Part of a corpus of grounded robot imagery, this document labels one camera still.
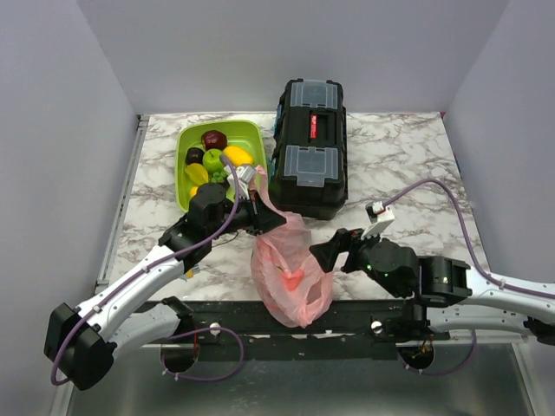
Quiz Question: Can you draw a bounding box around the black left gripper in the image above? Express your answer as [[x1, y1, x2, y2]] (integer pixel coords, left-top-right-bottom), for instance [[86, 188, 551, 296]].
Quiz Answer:
[[209, 190, 287, 240]]

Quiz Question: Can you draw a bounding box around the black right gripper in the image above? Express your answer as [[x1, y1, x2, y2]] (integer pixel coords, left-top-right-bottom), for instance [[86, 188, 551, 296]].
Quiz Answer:
[[308, 222, 382, 281]]

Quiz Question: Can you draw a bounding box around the pink plastic bag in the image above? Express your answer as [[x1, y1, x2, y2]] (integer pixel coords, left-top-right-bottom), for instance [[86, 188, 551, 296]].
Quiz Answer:
[[250, 166, 334, 328]]

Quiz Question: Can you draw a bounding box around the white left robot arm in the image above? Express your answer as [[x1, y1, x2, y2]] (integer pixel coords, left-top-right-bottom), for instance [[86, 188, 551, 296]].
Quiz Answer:
[[44, 184, 286, 391]]

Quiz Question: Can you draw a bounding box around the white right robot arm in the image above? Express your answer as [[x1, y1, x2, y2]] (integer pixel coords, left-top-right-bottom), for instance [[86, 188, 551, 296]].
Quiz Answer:
[[310, 229, 554, 345]]

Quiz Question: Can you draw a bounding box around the fake mangosteen green top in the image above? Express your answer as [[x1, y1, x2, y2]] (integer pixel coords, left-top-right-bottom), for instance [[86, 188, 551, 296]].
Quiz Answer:
[[210, 170, 230, 189]]

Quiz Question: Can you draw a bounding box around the yellow fake mango upper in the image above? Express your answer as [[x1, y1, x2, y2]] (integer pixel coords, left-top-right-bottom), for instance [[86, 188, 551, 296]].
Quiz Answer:
[[223, 146, 254, 167]]

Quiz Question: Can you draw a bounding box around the green fake apple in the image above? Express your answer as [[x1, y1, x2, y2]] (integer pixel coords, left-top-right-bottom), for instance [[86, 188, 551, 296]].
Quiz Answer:
[[202, 148, 224, 174]]

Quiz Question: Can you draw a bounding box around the yellow fake starfruit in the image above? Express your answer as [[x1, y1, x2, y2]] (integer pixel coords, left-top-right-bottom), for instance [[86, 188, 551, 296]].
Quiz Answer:
[[184, 163, 210, 186]]

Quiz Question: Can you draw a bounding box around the dark purple fake plum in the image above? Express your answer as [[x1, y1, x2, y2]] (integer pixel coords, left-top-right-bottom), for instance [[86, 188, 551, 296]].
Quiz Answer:
[[185, 147, 205, 166]]

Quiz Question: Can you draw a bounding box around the dark red fake apple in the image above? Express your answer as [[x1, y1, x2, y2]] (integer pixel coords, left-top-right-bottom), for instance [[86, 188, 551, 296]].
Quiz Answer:
[[201, 130, 228, 151]]

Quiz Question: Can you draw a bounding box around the black plastic toolbox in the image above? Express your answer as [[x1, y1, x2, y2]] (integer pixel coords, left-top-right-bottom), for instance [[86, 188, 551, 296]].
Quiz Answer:
[[269, 79, 348, 220]]

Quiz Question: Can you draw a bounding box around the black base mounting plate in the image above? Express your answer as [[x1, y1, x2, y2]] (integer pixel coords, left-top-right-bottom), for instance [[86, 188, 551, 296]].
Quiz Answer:
[[161, 296, 449, 361]]

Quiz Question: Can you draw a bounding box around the green plastic tray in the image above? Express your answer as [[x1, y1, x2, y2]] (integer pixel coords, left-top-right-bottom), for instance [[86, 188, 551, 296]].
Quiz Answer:
[[175, 120, 266, 212]]

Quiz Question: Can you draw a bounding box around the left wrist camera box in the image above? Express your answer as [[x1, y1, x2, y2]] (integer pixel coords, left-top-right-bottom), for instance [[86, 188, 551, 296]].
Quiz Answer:
[[234, 164, 256, 198]]

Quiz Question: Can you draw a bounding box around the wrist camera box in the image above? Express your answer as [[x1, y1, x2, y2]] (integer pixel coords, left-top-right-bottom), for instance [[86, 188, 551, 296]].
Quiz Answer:
[[234, 164, 256, 198], [361, 202, 395, 239]]

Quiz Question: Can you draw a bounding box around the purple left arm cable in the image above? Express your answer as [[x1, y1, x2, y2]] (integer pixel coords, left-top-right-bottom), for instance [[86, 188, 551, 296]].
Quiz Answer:
[[49, 154, 240, 387]]

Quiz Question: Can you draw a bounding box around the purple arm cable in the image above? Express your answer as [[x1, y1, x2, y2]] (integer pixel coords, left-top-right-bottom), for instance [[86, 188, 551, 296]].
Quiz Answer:
[[49, 154, 240, 387], [376, 178, 555, 299]]

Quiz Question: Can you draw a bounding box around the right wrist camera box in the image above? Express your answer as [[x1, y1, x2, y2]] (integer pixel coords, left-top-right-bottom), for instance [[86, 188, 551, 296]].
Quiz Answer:
[[361, 202, 395, 239]]

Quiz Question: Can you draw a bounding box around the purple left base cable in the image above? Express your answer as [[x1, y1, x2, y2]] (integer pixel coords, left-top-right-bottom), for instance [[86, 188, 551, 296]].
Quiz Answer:
[[160, 328, 245, 383]]

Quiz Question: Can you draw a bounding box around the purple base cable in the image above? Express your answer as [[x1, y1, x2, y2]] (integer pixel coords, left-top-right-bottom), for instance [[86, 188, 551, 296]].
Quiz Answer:
[[395, 328, 478, 378], [160, 328, 245, 383]]

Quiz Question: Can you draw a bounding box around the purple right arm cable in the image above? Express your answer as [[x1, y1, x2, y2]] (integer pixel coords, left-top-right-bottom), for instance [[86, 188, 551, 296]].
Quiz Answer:
[[376, 178, 555, 299]]

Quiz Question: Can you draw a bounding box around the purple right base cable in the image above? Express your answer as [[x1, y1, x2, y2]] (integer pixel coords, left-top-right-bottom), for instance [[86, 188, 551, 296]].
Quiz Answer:
[[395, 328, 478, 378]]

